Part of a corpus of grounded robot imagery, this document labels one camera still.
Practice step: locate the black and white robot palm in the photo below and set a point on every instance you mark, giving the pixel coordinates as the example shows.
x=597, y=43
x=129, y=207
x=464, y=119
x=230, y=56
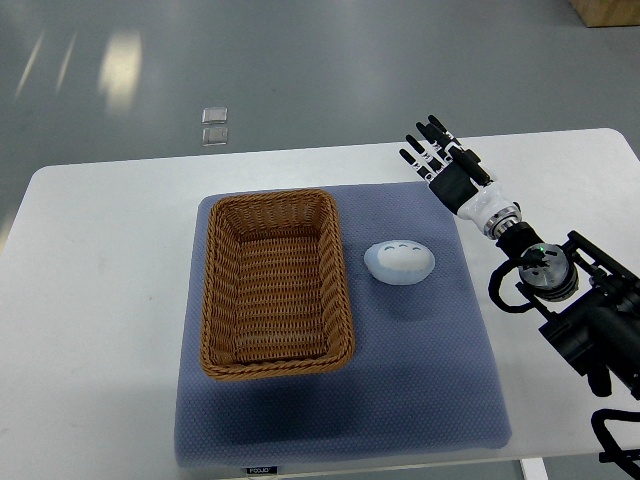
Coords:
x=467, y=191

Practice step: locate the blue and white plush toy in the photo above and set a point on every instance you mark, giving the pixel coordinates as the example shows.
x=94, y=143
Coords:
x=399, y=262

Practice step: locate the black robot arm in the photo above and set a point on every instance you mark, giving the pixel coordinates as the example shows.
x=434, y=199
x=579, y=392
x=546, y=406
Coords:
x=589, y=301

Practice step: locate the brown wicker basket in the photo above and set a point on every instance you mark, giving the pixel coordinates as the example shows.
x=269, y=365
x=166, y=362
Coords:
x=275, y=297

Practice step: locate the upper metal floor plate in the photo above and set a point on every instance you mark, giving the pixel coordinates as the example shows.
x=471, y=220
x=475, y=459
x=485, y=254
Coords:
x=214, y=115

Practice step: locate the metal floor plate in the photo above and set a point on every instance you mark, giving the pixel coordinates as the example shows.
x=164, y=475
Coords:
x=214, y=115
x=215, y=136

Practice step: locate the lower metal floor plate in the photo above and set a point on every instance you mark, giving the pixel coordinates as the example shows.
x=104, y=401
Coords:
x=215, y=136

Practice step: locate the blue foam mat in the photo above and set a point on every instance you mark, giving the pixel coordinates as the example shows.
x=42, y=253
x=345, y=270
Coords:
x=423, y=377

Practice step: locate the white table leg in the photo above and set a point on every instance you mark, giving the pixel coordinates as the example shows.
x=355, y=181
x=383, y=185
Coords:
x=533, y=469

